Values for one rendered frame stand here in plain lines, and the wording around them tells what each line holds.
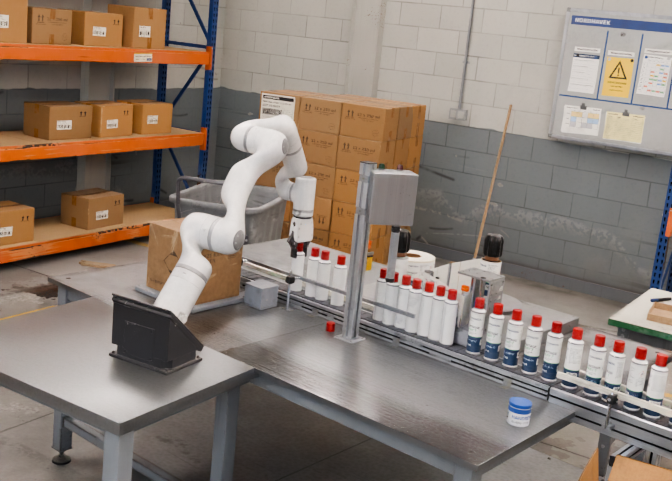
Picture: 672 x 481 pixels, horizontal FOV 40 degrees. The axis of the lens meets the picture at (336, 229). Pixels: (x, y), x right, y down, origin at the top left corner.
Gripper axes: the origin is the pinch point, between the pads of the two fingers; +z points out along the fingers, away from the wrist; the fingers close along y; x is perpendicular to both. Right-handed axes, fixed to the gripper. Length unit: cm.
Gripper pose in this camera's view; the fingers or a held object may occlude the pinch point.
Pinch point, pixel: (298, 252)
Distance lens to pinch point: 379.9
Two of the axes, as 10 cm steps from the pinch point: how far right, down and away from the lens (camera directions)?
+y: 6.4, -1.0, 7.6
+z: -1.0, 9.7, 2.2
